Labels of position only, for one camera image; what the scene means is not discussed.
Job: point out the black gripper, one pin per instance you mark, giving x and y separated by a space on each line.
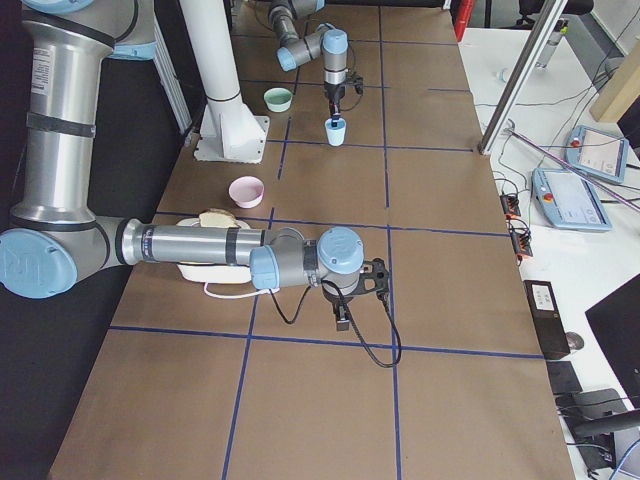
334 92
338 297

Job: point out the light blue cup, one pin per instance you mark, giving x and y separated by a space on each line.
335 131

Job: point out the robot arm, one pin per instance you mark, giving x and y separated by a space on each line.
326 41
134 152

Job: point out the green bowl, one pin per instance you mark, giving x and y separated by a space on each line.
278 99

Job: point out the pink bowl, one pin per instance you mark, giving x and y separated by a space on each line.
246 191

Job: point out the white toaster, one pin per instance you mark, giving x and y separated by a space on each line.
213 273

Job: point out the bread slice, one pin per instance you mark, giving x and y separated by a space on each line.
217 218

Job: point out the orange black power strip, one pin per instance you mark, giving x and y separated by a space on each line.
518 229

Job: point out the black box with label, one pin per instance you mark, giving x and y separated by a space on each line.
546 319

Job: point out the near teach pendant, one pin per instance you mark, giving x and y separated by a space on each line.
569 202

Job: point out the teach pendant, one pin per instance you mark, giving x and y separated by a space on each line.
598 153
569 202

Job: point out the far teach pendant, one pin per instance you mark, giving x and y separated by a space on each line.
598 153

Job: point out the black monitor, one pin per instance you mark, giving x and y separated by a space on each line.
614 322

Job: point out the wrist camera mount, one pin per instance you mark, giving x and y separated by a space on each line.
373 278
355 81

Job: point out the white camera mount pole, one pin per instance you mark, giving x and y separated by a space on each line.
229 131

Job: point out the aluminium frame post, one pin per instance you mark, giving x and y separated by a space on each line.
537 39

